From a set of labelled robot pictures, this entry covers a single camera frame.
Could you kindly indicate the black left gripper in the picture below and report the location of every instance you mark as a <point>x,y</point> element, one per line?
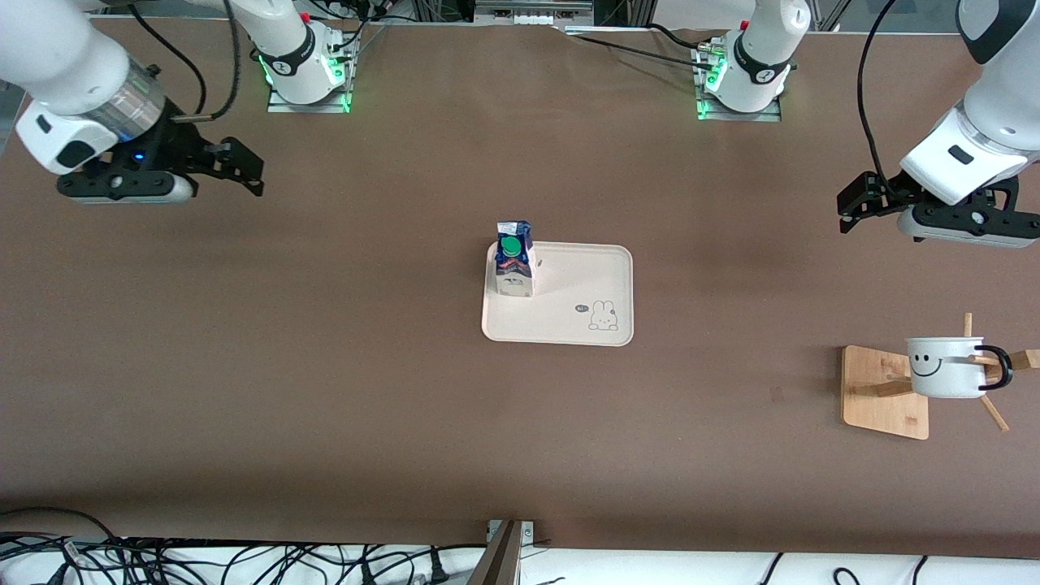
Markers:
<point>888,193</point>

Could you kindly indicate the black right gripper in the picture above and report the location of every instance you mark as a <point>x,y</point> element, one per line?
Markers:
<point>184,147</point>

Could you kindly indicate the white smiley enamel mug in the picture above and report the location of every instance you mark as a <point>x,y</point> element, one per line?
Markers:
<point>942,370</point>

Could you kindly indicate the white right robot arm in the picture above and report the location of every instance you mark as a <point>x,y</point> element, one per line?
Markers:
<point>65,57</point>

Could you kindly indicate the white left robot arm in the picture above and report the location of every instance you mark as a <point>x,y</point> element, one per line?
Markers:
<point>975,154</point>

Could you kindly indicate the wooden cup stand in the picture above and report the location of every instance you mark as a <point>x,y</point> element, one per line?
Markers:
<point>881,398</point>

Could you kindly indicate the cream tray with bunny print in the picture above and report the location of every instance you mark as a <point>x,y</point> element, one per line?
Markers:
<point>569,301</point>

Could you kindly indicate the slanted grey beam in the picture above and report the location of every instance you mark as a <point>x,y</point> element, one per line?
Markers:
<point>500,561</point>

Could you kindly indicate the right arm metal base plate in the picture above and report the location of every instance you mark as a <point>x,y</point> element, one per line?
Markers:
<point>309,107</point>

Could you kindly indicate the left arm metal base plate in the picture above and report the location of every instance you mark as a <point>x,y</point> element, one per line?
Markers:
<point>739,116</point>

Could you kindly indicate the small metal bracket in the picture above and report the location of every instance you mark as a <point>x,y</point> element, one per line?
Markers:
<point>524,530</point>

